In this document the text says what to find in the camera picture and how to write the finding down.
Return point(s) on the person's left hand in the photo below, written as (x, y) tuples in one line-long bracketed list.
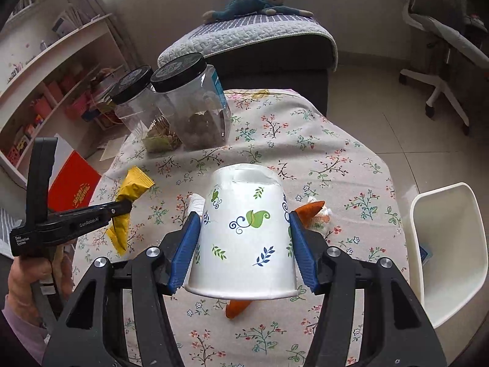
[(23, 286)]

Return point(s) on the white tissue with peel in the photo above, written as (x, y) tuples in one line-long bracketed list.
[(321, 220)]

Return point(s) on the floral tablecloth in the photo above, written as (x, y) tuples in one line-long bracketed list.
[(324, 153)]

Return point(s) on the white shelf unit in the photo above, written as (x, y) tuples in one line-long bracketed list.
[(57, 68)]

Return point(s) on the yellow snack packet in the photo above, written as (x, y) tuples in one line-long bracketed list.
[(133, 183)]

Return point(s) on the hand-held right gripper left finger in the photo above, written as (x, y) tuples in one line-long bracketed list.
[(185, 252)]

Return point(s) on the plastic jar with brown nuts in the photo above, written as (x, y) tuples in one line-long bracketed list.
[(195, 111)]

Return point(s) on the red folder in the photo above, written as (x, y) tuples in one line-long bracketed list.
[(74, 183)]

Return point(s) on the white plastic trash bin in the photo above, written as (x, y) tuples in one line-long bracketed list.
[(450, 237)]

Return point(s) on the orange peel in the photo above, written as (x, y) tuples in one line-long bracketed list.
[(237, 309)]

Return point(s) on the dark ottoman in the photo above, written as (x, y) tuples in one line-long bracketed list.
[(286, 72)]

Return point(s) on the white crumpled tissue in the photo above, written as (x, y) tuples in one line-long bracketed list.
[(196, 202)]

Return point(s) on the blue plush monkey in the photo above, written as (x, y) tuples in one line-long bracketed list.
[(248, 4)]

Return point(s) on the person's left forearm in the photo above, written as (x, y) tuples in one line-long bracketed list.
[(23, 332)]

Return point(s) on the grey curtain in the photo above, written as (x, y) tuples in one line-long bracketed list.
[(95, 7)]

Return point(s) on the grey office chair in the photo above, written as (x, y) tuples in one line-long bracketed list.
[(447, 38)]

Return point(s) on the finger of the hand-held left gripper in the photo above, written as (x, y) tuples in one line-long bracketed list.
[(116, 211)]

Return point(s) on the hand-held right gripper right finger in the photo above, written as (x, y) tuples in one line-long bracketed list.
[(301, 248)]

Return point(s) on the white leaf-print paper cup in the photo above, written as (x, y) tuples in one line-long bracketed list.
[(244, 244)]

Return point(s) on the grey quilted blanket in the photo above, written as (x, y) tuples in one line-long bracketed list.
[(248, 36)]

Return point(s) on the sheet of paper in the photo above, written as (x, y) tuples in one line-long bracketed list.
[(114, 148)]

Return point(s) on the plastic jar with green contents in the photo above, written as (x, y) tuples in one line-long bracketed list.
[(141, 118)]

